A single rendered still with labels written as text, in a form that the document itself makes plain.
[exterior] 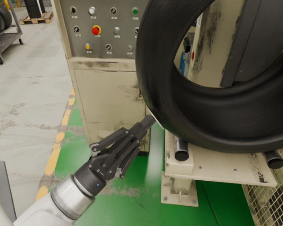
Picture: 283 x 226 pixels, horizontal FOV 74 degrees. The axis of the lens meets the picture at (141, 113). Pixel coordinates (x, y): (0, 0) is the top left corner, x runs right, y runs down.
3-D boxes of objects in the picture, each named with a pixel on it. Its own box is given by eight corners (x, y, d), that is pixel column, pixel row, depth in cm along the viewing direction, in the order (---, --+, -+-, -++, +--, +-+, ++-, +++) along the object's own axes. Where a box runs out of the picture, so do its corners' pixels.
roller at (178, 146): (175, 102, 88) (170, 95, 86) (183, 97, 86) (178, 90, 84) (179, 163, 60) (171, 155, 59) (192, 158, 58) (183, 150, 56)
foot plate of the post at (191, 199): (161, 171, 158) (161, 168, 156) (194, 174, 156) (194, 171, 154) (161, 203, 137) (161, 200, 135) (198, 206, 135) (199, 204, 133)
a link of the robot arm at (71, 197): (74, 201, 49) (91, 184, 51) (83, 226, 42) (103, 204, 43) (48, 183, 45) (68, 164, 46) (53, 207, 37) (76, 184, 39)
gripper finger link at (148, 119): (131, 133, 50) (130, 132, 50) (149, 116, 52) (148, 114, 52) (137, 137, 48) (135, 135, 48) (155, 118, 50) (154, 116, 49)
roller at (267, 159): (243, 93, 81) (247, 101, 83) (233, 99, 84) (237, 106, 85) (282, 158, 54) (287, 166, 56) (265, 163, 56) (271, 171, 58)
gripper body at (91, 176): (68, 167, 46) (97, 141, 48) (91, 185, 50) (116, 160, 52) (75, 184, 40) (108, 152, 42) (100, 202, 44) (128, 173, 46)
